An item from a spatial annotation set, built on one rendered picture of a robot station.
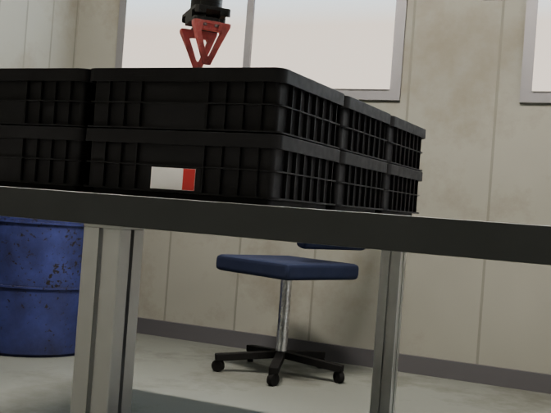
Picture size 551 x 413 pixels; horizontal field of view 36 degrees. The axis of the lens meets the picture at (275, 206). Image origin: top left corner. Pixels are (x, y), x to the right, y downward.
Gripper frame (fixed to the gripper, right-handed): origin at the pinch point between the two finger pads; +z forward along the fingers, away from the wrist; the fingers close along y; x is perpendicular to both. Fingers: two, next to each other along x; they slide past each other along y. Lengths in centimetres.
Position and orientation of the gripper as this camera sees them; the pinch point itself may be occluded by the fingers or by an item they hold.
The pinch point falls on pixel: (202, 62)
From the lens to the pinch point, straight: 157.1
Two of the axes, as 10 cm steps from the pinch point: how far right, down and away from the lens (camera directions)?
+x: 9.3, 0.8, 3.5
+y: 3.5, 0.0, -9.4
